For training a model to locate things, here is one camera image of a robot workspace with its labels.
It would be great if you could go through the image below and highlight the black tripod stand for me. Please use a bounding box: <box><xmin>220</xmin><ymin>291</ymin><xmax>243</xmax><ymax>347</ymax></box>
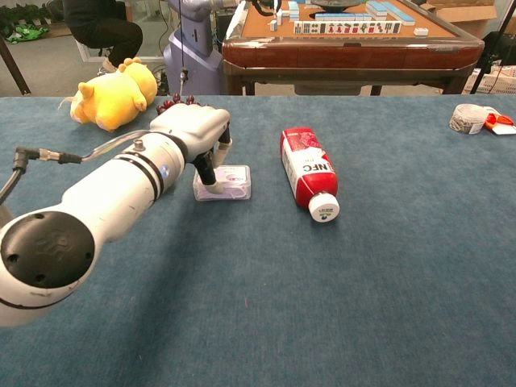
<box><xmin>469</xmin><ymin>0</ymin><xmax>516</xmax><ymax>96</ymax></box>

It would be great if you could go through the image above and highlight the hanging black cable with plug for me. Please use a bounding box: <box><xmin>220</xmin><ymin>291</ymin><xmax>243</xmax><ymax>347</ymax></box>
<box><xmin>177</xmin><ymin>0</ymin><xmax>190</xmax><ymax>96</ymax></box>

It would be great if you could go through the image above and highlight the dark red grape bunch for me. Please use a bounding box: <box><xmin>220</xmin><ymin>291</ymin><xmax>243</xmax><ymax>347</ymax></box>
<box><xmin>156</xmin><ymin>93</ymin><xmax>202</xmax><ymax>116</ymax></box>

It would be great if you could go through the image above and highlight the green bag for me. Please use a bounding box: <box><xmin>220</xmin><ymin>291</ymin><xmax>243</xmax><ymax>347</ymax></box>
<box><xmin>0</xmin><ymin>3</ymin><xmax>52</xmax><ymax>44</ymax></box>

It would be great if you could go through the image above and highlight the yellow plush duck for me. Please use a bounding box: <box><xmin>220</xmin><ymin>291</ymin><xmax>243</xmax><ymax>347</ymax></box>
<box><xmin>58</xmin><ymin>57</ymin><xmax>159</xmax><ymax>133</ymax></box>

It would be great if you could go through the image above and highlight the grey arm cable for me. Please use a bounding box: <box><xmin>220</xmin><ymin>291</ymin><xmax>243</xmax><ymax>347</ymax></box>
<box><xmin>0</xmin><ymin>129</ymin><xmax>151</xmax><ymax>206</ymax></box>

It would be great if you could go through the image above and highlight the white plastic packet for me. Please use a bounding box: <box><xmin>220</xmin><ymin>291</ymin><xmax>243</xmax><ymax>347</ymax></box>
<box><xmin>192</xmin><ymin>164</ymin><xmax>252</xmax><ymax>202</ymax></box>

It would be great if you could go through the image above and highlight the cardboard box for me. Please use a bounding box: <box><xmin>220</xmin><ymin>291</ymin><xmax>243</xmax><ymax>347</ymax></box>
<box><xmin>418</xmin><ymin>0</ymin><xmax>499</xmax><ymax>40</ymax></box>

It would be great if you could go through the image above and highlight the white card with red ribbon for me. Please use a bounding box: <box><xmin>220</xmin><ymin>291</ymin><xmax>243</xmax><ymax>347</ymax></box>
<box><xmin>483</xmin><ymin>106</ymin><xmax>516</xmax><ymax>136</ymax></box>

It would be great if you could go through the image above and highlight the round clear clip container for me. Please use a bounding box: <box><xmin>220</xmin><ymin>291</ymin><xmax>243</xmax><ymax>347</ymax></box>
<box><xmin>448</xmin><ymin>103</ymin><xmax>489</xmax><ymax>135</ymax></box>

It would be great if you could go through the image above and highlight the white plastic crate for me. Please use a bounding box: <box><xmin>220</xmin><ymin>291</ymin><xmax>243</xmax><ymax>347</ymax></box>
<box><xmin>463</xmin><ymin>66</ymin><xmax>516</xmax><ymax>96</ymax></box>

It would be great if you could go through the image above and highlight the brown mahjong table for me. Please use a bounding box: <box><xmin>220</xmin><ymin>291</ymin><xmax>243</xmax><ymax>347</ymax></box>
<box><xmin>222</xmin><ymin>0</ymin><xmax>485</xmax><ymax>97</ymax></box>

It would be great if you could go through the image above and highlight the seated person in black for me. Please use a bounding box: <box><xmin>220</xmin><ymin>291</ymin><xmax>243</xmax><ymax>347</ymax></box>
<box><xmin>63</xmin><ymin>0</ymin><xmax>144</xmax><ymax>76</ymax></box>

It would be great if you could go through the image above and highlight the red NFC juice bottle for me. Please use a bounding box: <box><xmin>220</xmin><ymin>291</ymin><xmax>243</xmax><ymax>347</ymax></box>
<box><xmin>280</xmin><ymin>127</ymin><xmax>341</xmax><ymax>223</ymax></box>

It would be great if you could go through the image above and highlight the row of face-up mahjong tiles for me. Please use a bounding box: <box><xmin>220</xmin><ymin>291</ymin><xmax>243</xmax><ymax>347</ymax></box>
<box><xmin>293</xmin><ymin>20</ymin><xmax>403</xmax><ymax>36</ymax></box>

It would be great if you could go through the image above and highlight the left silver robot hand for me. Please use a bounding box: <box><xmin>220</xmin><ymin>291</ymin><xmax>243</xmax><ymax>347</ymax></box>
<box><xmin>148</xmin><ymin>102</ymin><xmax>234</xmax><ymax>197</ymax></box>

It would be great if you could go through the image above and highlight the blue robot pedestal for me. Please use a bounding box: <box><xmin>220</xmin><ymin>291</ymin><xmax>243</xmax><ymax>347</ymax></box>
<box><xmin>163</xmin><ymin>0</ymin><xmax>239</xmax><ymax>97</ymax></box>

